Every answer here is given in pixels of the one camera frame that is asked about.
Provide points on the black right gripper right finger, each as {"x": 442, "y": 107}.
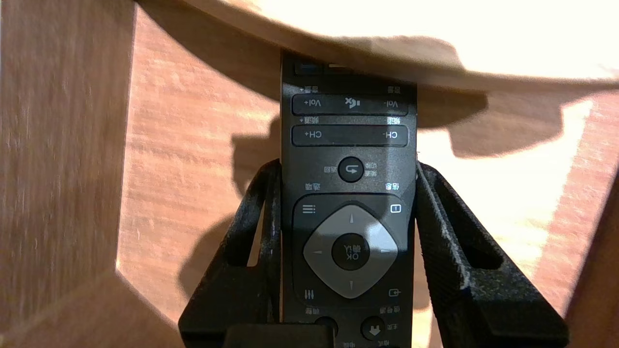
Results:
{"x": 474, "y": 280}

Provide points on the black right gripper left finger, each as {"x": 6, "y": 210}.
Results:
{"x": 232, "y": 290}

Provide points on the wooden nightstand drawer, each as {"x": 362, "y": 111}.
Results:
{"x": 72, "y": 169}

